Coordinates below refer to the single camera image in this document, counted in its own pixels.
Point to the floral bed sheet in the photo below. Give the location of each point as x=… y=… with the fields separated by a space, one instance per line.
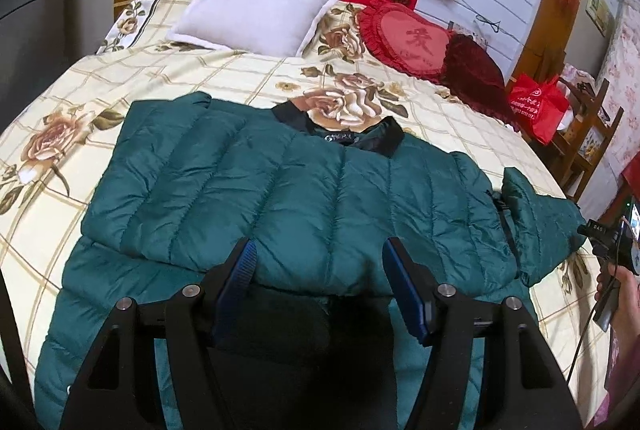
x=225 y=74

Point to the green puffer jacket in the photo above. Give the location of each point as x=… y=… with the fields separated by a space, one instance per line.
x=300 y=190

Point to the white pillow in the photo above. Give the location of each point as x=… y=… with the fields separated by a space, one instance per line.
x=255 y=9

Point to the grey refrigerator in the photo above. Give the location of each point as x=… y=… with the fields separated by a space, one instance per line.
x=50 y=9

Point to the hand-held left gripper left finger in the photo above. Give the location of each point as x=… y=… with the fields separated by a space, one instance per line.
x=235 y=291

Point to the person's right hand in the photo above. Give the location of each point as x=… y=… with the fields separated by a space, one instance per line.
x=627 y=305

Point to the floral curtain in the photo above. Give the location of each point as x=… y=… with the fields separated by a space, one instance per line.
x=627 y=74

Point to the red shopping bag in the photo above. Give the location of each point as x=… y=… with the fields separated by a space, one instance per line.
x=537 y=109

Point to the wooden chair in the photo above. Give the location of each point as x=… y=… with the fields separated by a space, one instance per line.
x=607 y=134

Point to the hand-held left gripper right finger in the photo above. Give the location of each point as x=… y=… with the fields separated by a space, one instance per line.
x=407 y=291

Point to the person's right forearm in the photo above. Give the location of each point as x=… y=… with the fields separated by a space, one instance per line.
x=625 y=375

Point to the red heart pillow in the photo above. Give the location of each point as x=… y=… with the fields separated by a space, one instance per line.
x=405 y=39

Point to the framed wall picture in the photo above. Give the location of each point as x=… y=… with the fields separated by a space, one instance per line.
x=599 y=9

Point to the dark red velvet pillow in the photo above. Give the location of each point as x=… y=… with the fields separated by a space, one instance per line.
x=475 y=74

